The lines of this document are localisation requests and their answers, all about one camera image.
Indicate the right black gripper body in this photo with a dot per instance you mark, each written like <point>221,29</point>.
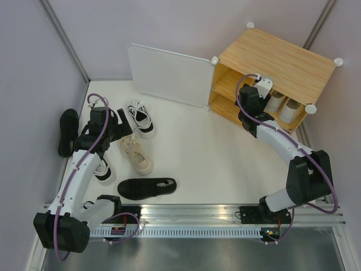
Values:
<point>263,102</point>

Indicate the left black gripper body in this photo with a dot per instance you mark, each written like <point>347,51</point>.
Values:
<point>110,129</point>

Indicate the beige lace sneaker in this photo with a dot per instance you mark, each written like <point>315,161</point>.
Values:
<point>131,146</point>

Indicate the black and white sneaker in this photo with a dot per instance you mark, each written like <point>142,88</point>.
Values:
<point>142,119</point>

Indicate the white leather sneaker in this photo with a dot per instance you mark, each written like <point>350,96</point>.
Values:
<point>275,101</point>
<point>290,111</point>

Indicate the white translucent cabinet door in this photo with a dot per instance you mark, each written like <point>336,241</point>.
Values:
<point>174,76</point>

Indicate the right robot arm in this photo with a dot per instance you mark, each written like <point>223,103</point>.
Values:
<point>309,174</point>

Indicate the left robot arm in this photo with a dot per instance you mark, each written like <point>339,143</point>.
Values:
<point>66,225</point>

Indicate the wooden shoe cabinet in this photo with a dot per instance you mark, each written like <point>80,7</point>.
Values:
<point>297,73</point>

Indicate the black canvas sneaker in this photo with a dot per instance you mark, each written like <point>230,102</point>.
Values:
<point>69,123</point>
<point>144,188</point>

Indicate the aluminium rail with cable duct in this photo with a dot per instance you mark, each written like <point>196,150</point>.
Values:
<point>209,221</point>

